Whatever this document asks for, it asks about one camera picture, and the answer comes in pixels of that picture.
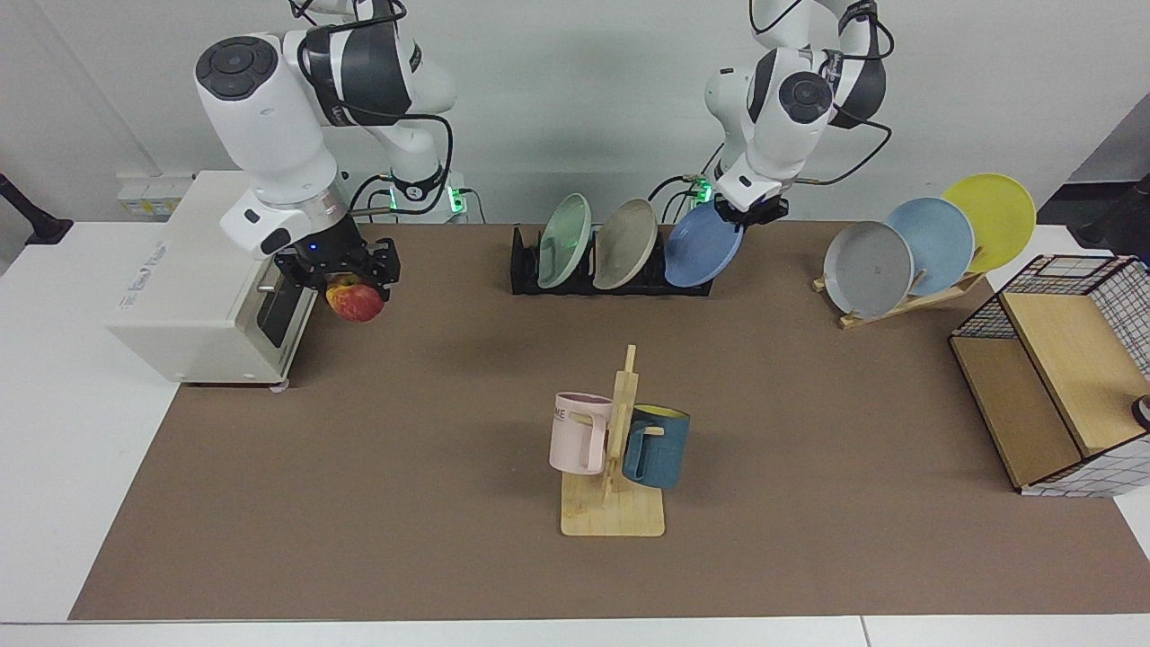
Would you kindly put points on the dark teal cup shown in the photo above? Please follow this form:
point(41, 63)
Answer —
point(660, 458)

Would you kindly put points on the yellow plate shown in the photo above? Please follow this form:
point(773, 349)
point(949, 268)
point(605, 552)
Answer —
point(993, 216)

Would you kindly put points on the grey plate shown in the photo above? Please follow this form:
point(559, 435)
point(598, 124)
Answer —
point(867, 270)

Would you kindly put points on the black dish rack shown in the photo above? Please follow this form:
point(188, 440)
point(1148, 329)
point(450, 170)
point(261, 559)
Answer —
point(524, 270)

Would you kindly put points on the beige plate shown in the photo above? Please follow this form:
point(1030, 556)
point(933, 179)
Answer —
point(626, 243)

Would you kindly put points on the pink cup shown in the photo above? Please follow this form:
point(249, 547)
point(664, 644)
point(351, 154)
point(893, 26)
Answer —
point(570, 440)

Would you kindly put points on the light blue plate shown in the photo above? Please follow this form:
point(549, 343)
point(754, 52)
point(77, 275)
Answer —
point(939, 238)

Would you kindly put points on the black stand base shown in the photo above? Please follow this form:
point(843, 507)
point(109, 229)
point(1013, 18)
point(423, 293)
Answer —
point(45, 229)
point(1123, 216)

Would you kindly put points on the black white round object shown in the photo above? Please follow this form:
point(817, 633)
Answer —
point(1143, 412)

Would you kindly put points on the wooden plate rack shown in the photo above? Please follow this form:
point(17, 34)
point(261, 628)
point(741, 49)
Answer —
point(885, 313)

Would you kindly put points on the wooden cup stand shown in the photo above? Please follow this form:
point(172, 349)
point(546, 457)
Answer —
point(611, 517)

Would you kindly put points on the brown table cloth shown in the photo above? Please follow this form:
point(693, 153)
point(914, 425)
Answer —
point(404, 449)

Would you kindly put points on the pale toaster oven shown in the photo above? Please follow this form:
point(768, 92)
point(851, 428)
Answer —
point(198, 296)

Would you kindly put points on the pale green plate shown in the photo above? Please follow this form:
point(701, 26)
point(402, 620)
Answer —
point(566, 238)

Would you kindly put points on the red yellow apple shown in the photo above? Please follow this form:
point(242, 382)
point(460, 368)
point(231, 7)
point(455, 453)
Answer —
point(355, 304)

